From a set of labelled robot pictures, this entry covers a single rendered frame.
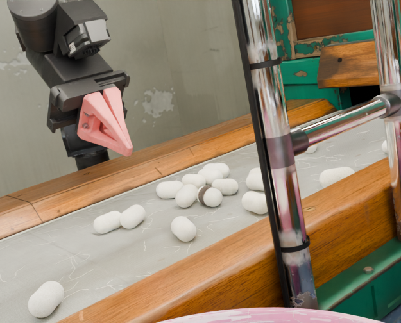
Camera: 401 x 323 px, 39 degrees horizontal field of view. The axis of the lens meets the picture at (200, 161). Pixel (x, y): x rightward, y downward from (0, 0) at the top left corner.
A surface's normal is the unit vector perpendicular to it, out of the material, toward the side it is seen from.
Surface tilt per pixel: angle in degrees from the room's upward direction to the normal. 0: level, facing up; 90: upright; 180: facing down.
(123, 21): 90
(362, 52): 67
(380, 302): 90
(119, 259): 0
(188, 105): 89
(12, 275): 0
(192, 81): 90
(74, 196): 45
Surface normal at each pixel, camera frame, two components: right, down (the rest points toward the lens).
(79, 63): 0.27, -0.66
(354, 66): -0.76, -0.11
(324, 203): -0.19, -0.96
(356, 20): -0.76, 0.28
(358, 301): 0.62, 0.06
